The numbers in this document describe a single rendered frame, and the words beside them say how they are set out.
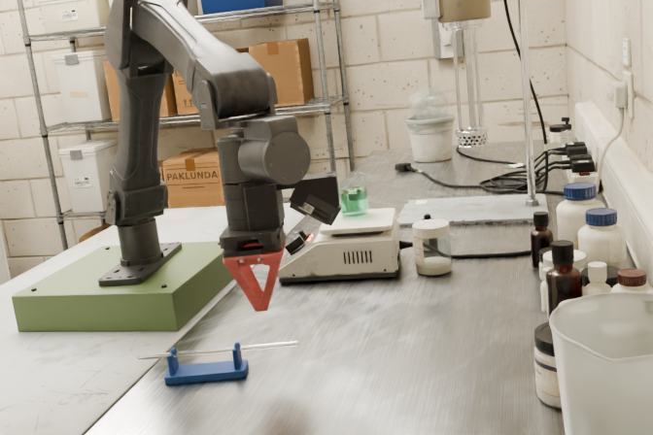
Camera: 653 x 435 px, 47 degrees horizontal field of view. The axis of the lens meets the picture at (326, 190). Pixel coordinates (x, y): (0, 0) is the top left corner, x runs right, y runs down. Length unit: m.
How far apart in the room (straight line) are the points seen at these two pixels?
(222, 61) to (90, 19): 2.86
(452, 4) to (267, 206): 0.76
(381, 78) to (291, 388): 2.83
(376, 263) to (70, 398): 0.51
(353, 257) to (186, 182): 2.38
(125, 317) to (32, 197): 3.38
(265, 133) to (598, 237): 0.51
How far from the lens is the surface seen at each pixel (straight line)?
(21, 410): 1.00
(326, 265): 1.23
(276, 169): 0.79
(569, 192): 1.20
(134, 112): 1.11
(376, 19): 3.63
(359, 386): 0.89
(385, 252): 1.21
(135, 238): 1.23
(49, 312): 1.22
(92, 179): 3.77
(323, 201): 0.86
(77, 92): 3.83
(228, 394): 0.92
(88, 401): 0.98
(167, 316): 1.13
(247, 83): 0.85
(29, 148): 4.45
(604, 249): 1.10
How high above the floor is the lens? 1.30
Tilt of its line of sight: 12 degrees down
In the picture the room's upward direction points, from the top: 6 degrees counter-clockwise
